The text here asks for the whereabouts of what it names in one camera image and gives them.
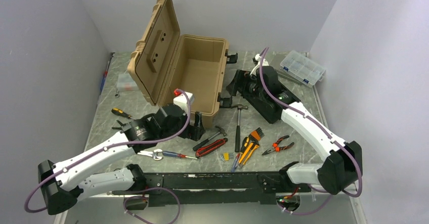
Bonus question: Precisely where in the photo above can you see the small clear screw box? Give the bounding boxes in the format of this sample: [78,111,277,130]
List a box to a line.
[116,73,139,92]

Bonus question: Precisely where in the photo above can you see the tan plastic toolbox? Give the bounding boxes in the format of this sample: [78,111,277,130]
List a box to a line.
[127,0,238,128]

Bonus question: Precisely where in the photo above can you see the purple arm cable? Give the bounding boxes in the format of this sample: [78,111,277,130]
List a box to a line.
[259,47,363,216]
[24,88,192,224]

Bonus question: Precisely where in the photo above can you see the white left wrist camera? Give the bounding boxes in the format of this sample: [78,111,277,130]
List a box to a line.
[173,89,195,113]

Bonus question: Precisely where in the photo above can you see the large black-handled hammer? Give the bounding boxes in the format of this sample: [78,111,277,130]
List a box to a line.
[231,104,248,153]

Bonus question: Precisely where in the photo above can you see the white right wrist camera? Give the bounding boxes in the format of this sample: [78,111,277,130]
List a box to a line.
[252,54,269,68]

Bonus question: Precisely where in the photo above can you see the red black utility knife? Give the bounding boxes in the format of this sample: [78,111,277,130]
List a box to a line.
[195,138,228,158]

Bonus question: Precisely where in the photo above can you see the clear compartment organizer box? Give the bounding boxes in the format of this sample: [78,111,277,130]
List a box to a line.
[280,51,326,87]

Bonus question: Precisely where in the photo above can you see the blue red screwdriver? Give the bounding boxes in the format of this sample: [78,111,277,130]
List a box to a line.
[162,151,198,159]

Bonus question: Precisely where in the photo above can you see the blue red tool at wall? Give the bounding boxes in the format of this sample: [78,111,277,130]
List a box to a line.
[100,61,110,93]

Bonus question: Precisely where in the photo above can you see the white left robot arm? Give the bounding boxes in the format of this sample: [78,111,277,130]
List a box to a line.
[38,104,205,215]

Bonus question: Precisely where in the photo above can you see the black tool tray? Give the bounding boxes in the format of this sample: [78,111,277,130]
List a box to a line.
[234,69,295,125]

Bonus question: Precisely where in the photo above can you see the yellow handled screwdriver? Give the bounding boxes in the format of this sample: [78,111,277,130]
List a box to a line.
[111,108,135,119]

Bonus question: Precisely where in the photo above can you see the orange black utility knife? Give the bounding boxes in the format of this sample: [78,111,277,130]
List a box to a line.
[238,136,260,167]

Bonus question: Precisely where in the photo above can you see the grey flat case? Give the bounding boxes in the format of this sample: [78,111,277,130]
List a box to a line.
[269,53,303,84]

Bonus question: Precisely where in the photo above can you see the orange handled pliers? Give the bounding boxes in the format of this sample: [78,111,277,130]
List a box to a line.
[262,135,295,156]

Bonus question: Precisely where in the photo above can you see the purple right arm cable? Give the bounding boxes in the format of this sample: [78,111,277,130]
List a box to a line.
[259,47,363,216]

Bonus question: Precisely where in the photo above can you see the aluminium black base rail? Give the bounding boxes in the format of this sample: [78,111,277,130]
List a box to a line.
[53,170,368,224]

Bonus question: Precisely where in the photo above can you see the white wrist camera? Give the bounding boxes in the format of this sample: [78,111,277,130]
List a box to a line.
[173,89,195,113]
[252,54,269,68]

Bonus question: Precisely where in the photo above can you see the small claw hammer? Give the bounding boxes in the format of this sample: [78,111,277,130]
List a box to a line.
[192,125,227,152]

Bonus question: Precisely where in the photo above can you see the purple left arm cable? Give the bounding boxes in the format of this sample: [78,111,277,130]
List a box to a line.
[24,88,192,224]

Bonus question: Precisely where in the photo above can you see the silver combination wrench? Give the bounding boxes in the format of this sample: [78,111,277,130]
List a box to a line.
[137,149,163,161]

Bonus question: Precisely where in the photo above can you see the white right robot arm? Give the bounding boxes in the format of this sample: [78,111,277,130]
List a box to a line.
[226,66,363,197]

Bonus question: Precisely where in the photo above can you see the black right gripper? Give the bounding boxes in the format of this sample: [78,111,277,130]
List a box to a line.
[226,69,267,101]

